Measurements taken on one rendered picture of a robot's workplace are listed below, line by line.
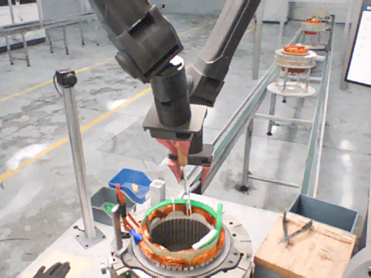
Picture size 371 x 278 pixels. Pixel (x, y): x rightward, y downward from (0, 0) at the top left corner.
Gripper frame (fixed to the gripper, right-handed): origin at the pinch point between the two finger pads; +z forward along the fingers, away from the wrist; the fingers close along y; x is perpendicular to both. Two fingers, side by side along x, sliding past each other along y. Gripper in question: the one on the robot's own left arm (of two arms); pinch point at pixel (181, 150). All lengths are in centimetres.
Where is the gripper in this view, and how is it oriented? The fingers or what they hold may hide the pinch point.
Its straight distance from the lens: 65.8
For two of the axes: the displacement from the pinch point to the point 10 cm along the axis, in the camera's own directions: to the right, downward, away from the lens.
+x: -2.5, 7.2, -6.5
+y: -9.6, -1.0, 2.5
